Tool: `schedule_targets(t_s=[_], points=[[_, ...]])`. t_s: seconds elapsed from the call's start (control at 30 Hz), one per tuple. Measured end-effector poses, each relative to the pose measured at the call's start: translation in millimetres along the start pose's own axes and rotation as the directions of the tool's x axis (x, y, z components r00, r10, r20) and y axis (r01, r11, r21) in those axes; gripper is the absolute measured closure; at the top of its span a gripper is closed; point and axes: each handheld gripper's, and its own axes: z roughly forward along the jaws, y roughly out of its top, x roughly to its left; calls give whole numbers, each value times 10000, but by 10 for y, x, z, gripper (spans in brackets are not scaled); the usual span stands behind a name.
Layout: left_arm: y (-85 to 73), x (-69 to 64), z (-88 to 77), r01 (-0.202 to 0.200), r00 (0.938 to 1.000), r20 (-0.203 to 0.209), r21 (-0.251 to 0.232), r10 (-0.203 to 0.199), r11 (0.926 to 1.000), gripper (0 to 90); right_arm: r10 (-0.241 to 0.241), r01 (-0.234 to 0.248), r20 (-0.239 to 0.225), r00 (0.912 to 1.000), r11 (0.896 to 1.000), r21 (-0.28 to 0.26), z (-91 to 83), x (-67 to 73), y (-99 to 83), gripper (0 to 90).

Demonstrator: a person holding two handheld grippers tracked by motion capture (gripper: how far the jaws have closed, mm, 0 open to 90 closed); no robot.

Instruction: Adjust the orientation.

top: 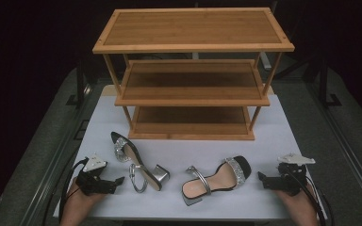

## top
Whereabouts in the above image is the person's left hand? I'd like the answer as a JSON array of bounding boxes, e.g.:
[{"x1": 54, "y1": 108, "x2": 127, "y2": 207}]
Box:
[{"x1": 66, "y1": 176, "x2": 107, "y2": 210}]

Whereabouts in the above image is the black rhinestone strap heeled sandal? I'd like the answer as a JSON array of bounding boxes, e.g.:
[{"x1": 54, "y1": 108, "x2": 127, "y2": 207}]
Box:
[
  {"x1": 110, "y1": 131, "x2": 172, "y2": 194},
  {"x1": 181, "y1": 154, "x2": 253, "y2": 207}
]

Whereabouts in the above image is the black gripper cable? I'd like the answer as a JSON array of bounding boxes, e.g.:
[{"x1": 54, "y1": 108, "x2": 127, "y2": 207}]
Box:
[
  {"x1": 58, "y1": 157, "x2": 90, "y2": 222},
  {"x1": 279, "y1": 168, "x2": 335, "y2": 226}
]

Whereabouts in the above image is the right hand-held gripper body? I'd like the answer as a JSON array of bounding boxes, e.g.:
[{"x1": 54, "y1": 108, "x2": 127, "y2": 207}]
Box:
[{"x1": 265, "y1": 153, "x2": 317, "y2": 197}]

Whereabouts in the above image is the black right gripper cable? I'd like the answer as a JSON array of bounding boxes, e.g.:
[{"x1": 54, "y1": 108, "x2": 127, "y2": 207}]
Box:
[{"x1": 279, "y1": 168, "x2": 335, "y2": 226}]

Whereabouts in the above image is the black metal stand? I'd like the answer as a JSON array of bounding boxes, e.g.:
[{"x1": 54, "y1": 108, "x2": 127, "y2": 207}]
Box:
[
  {"x1": 317, "y1": 56, "x2": 343, "y2": 109},
  {"x1": 65, "y1": 57, "x2": 92, "y2": 109}
]

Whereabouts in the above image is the white stand leg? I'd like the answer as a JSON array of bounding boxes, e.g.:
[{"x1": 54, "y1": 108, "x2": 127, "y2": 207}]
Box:
[{"x1": 258, "y1": 51, "x2": 273, "y2": 71}]

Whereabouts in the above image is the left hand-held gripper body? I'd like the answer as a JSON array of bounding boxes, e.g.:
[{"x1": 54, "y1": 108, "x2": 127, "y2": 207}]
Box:
[{"x1": 75, "y1": 153, "x2": 117, "y2": 196}]

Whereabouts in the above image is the person's right hand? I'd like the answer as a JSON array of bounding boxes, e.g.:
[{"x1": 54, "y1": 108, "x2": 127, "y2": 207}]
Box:
[{"x1": 274, "y1": 182, "x2": 316, "y2": 210}]

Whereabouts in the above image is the wooden three-tier shoe rack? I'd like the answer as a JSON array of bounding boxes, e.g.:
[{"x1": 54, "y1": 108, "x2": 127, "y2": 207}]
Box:
[{"x1": 91, "y1": 7, "x2": 296, "y2": 141}]

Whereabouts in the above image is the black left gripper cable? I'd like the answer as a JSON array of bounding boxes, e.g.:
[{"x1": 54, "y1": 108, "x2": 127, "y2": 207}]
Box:
[{"x1": 58, "y1": 157, "x2": 90, "y2": 222}]

